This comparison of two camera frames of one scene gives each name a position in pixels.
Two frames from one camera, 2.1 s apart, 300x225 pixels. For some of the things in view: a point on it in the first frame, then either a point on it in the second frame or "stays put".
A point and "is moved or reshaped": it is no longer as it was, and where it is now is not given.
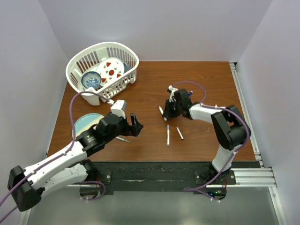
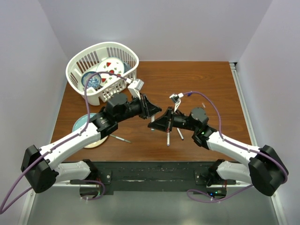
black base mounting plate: [164, 176] stays put
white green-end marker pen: [161, 110] is moved or reshaped
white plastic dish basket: [104, 68] stays put
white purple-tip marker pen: [168, 135] stays put
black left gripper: [131, 130] to [147, 108]
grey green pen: [118, 138] stays put
